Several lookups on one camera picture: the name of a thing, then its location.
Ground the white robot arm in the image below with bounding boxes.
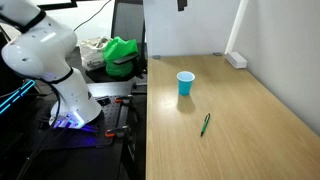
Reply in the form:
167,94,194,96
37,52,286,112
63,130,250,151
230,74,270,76
0,0,101,129

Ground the orange handled clamp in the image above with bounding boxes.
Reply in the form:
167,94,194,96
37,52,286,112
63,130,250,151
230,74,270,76
114,95,133,103
105,125,130,138

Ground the white power adapter box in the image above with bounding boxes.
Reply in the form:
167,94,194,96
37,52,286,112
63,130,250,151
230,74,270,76
225,52,247,69

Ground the orange handled clamp front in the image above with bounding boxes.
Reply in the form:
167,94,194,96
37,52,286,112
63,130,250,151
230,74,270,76
105,125,130,138

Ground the light blue plastic cup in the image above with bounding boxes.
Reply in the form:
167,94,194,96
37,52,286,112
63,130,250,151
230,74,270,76
177,71,195,96

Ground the black phone on bag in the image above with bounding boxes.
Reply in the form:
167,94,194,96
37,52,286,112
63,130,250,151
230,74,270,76
113,53,138,65

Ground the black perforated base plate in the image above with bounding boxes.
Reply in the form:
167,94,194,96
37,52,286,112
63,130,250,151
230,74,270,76
44,96,129,150

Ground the white wall cable duct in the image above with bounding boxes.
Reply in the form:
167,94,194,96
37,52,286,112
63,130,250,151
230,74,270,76
225,0,250,53

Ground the white plastic bag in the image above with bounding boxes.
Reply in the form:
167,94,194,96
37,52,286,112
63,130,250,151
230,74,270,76
79,37,111,71

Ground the blue led strip device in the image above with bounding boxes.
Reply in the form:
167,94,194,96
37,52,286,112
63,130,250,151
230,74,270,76
0,80,35,114

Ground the green pen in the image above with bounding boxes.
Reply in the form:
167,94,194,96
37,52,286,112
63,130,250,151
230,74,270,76
200,113,211,137

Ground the green plastic bag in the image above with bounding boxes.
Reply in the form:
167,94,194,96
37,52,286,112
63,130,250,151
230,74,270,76
103,36,138,77

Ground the orange handled clamp rear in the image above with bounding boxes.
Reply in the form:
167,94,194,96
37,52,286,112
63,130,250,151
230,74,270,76
114,95,133,103

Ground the black office chair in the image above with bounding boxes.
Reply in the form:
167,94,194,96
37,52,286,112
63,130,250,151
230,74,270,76
111,0,147,78

